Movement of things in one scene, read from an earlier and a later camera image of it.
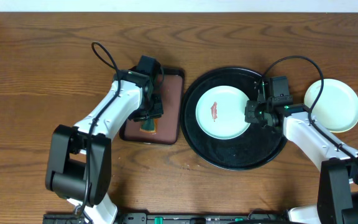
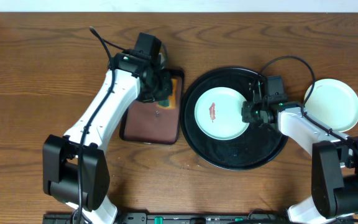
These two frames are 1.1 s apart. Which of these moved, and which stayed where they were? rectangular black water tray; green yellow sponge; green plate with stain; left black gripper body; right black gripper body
Moved: green yellow sponge; left black gripper body
Stayed: green plate with stain; right black gripper body; rectangular black water tray
